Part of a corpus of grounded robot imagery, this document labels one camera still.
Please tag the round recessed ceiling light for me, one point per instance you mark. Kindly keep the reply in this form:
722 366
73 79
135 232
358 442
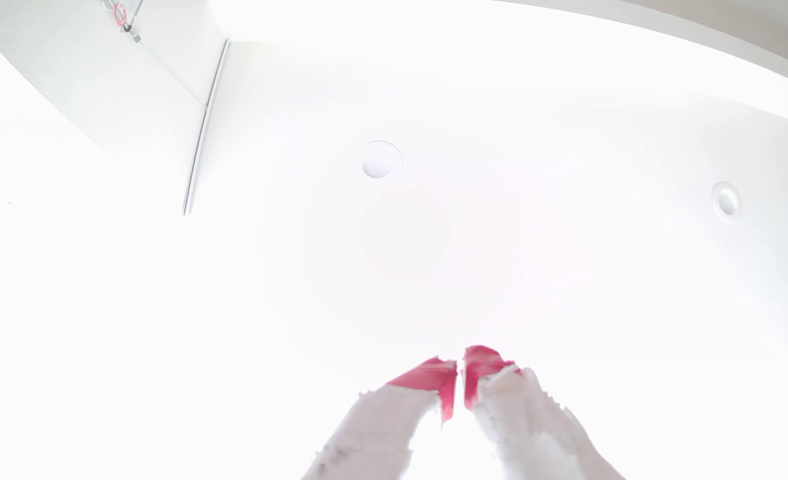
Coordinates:
378 161
726 201

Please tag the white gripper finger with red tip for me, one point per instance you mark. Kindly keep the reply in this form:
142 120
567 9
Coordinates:
527 426
374 426

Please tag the grey ceiling trim strip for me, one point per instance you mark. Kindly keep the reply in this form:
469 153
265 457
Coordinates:
205 123

